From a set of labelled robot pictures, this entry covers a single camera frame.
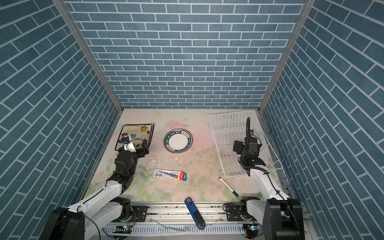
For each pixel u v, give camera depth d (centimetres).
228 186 82
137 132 103
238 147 80
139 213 73
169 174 86
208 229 70
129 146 71
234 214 73
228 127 101
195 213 71
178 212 76
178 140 102
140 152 75
